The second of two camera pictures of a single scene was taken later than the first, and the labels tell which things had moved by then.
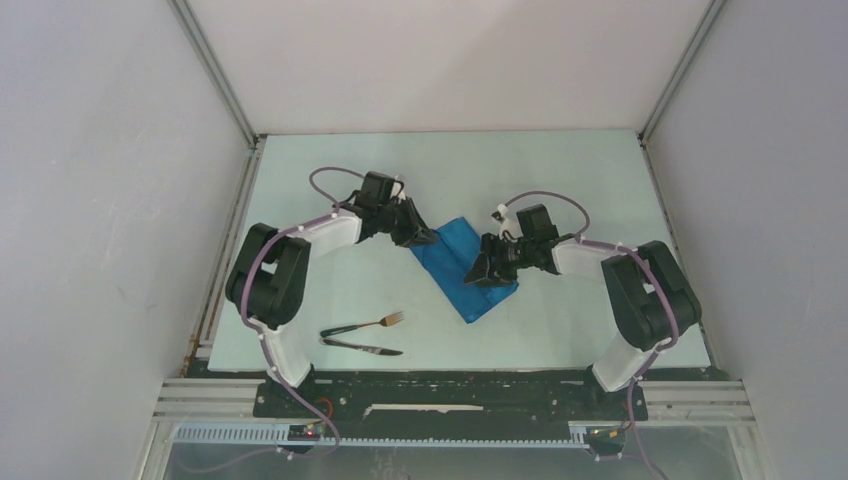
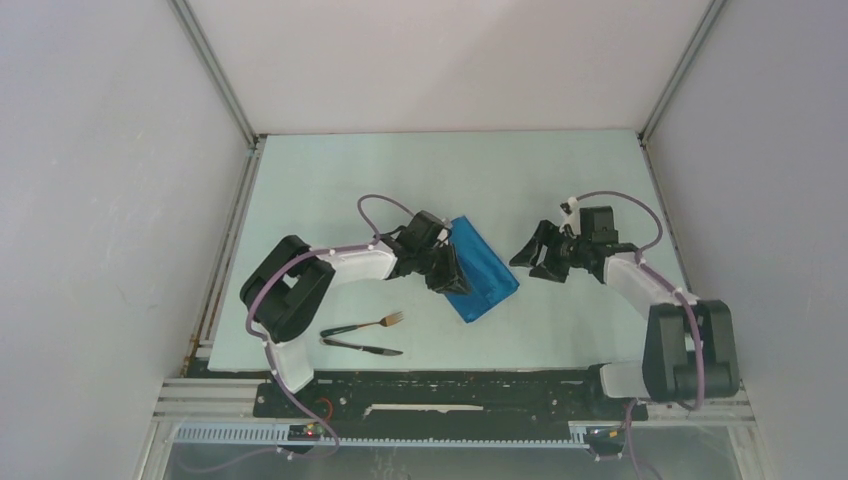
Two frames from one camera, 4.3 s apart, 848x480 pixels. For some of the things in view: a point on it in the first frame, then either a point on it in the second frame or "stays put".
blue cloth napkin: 449,258 stays put
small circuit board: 309,432 stays put
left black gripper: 416,232 to 456,283
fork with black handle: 386,321 stays put
